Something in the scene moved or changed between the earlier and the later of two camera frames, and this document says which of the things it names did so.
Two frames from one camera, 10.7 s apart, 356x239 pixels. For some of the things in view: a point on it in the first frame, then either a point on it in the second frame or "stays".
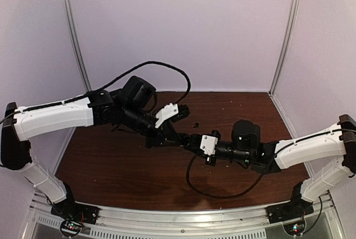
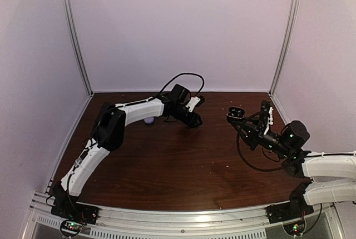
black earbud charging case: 192,140 -> 235,114
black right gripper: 209,162 -> 255,134
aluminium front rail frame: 325,223 stays
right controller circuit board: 295,228 stays
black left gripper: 167,132 -> 191,122
